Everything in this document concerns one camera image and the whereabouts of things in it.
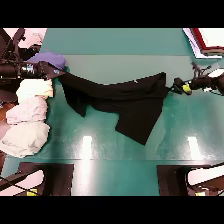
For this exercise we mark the white garment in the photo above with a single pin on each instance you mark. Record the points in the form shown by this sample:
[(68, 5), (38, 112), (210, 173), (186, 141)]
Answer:
[(25, 138)]

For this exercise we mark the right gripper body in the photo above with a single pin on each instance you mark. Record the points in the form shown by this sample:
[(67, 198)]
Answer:
[(181, 87)]

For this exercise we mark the cream garment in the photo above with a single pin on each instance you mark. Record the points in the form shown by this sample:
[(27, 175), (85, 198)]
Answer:
[(35, 89)]

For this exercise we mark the purple garment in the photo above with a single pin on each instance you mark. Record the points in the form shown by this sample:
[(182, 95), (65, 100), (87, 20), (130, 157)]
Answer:
[(50, 59)]

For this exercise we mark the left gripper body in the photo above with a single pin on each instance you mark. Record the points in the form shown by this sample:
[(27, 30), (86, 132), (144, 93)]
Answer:
[(50, 70)]

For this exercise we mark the pink garment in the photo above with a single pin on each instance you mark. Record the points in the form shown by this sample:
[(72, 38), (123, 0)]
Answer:
[(28, 111)]

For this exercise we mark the black T-shirt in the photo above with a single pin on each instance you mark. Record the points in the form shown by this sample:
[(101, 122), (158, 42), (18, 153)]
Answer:
[(133, 103)]

